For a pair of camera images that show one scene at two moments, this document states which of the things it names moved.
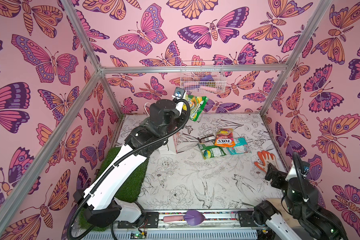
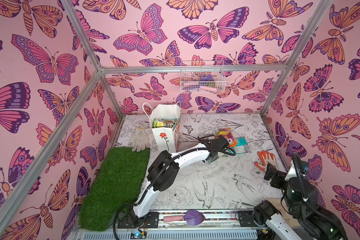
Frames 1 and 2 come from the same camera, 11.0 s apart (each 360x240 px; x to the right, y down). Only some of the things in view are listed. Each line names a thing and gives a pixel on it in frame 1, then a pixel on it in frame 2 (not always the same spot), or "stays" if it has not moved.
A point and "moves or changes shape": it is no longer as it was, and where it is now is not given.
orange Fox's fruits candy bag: [225, 138] stays
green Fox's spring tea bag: [196, 104] moves or changes shape
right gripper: [273, 175] stays
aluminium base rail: [205, 225] stays
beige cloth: [292, 221] stays
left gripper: [178, 114] to [217, 156]
